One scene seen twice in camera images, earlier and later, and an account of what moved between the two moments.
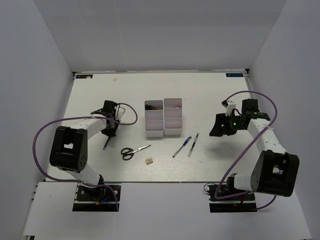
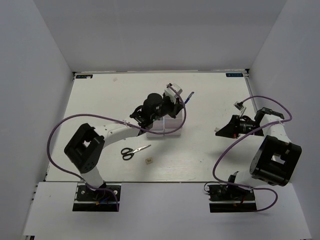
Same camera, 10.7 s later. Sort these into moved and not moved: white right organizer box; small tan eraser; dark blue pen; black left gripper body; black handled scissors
Moved: dark blue pen; black left gripper body
Not moved: white right organizer box; small tan eraser; black handled scissors
